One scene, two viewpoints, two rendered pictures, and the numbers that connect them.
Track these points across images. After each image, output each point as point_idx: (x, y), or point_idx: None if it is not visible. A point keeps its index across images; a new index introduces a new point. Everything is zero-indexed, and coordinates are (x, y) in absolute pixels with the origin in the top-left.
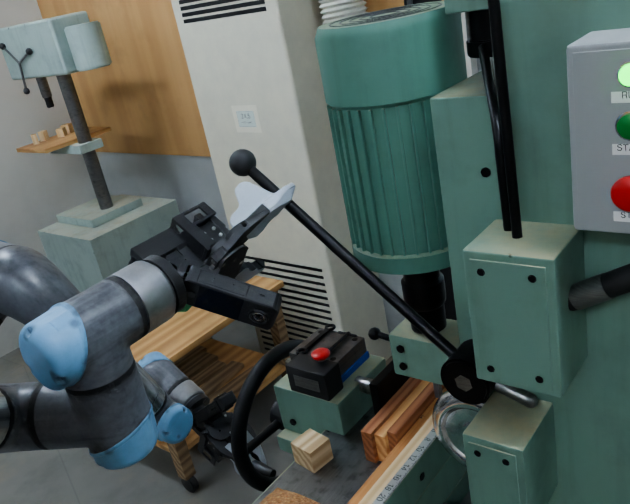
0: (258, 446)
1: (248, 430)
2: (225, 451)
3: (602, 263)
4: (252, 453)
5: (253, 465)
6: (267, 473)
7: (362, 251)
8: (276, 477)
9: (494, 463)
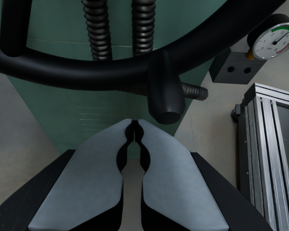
0: (90, 142)
1: (26, 216)
2: (233, 202)
3: None
4: (126, 147)
5: (180, 90)
6: (172, 60)
7: None
8: (165, 47)
9: None
